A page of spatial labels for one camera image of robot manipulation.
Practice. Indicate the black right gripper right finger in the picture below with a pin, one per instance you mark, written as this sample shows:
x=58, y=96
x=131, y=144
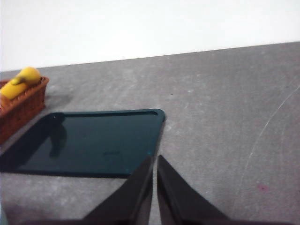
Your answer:
x=178, y=201

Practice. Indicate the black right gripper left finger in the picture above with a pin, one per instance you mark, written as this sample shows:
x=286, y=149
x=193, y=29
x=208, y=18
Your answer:
x=131, y=201

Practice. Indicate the brown wicker basket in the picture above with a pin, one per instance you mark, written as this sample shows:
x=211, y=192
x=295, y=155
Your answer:
x=21, y=110

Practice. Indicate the yellow banana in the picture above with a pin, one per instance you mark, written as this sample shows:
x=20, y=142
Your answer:
x=18, y=82

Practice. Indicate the dark green rectangular tray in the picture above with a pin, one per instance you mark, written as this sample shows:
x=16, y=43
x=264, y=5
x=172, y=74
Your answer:
x=93, y=140

